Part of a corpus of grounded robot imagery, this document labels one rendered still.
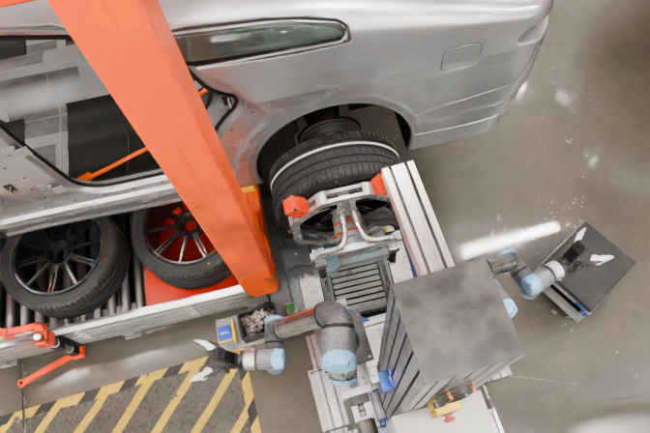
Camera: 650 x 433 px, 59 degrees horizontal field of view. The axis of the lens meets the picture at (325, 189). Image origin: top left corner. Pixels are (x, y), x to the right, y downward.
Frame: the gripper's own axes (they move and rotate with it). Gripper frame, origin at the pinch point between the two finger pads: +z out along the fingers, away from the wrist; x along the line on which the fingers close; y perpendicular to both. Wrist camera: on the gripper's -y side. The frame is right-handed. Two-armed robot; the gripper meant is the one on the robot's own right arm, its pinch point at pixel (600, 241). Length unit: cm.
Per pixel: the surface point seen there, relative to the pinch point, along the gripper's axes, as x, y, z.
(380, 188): -69, 1, -59
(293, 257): -96, 71, -101
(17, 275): -159, 53, -237
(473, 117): -88, 17, 7
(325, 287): -87, 106, -92
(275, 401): -47, 119, -148
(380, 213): -63, 11, -62
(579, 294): -3, 90, 21
